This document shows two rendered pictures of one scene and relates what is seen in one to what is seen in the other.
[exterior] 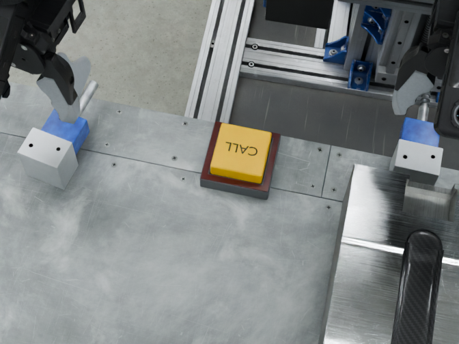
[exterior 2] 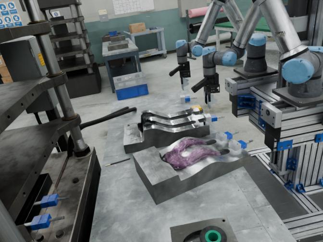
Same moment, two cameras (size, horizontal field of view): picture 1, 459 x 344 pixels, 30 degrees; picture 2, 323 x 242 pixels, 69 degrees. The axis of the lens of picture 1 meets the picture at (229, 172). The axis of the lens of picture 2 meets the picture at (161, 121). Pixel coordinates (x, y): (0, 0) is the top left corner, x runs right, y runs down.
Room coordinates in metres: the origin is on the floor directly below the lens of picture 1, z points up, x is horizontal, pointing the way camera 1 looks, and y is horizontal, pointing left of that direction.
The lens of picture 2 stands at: (-0.14, -1.46, 1.55)
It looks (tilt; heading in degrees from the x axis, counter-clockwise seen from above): 27 degrees down; 77
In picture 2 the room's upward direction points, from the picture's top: 9 degrees counter-clockwise
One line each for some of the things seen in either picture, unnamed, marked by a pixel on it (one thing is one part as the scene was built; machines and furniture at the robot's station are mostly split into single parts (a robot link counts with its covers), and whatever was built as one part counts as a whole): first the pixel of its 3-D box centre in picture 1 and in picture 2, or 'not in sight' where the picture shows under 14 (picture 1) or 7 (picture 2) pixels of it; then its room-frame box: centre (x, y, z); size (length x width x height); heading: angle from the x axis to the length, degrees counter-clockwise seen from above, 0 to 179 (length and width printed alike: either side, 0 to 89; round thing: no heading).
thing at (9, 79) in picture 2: not in sight; (17, 68); (-2.24, 6.06, 0.42); 0.86 x 0.33 x 0.83; 175
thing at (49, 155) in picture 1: (68, 125); (188, 98); (0.51, 0.19, 0.83); 0.13 x 0.05 x 0.05; 159
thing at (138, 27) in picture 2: not in sight; (137, 29); (1.26, 5.62, 0.94); 0.41 x 0.33 x 0.29; 3
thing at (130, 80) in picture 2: not in sight; (129, 80); (0.41, 2.95, 0.28); 0.61 x 0.41 x 0.15; 175
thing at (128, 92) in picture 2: not in sight; (131, 89); (0.41, 2.95, 0.11); 0.61 x 0.41 x 0.22; 175
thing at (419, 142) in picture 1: (419, 133); (215, 117); (0.52, -0.22, 0.83); 0.13 x 0.05 x 0.05; 168
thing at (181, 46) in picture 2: not in sight; (181, 48); (0.49, 0.20, 1.23); 0.09 x 0.08 x 0.11; 162
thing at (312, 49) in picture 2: not in sight; (309, 60); (0.84, -0.58, 1.20); 0.13 x 0.12 x 0.14; 29
